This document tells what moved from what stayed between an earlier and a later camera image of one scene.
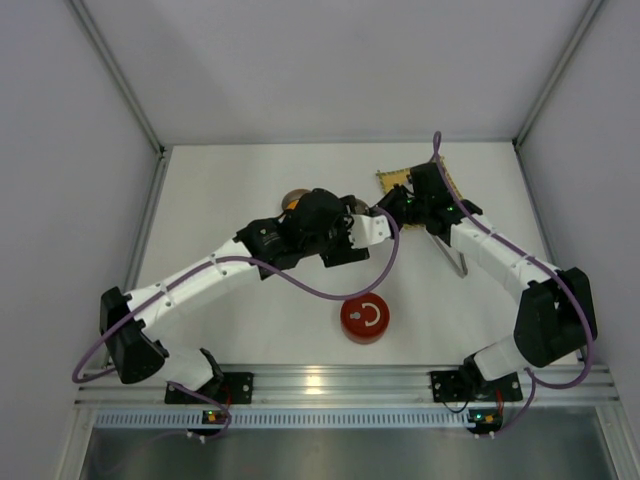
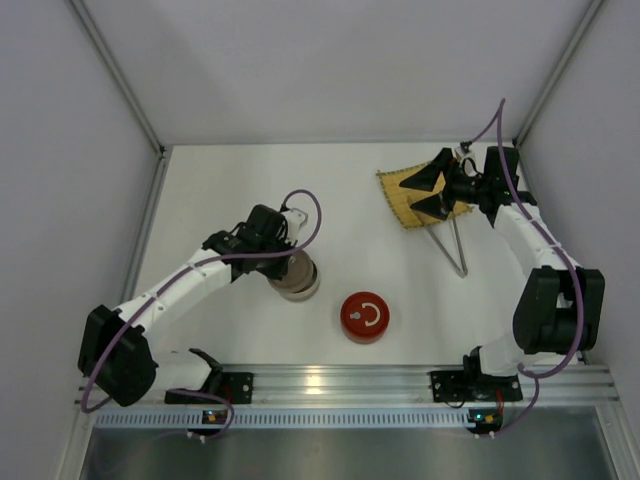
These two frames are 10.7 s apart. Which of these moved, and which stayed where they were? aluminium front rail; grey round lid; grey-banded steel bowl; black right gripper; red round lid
Moved: grey-banded steel bowl; black right gripper; grey round lid
Stayed: aluminium front rail; red round lid
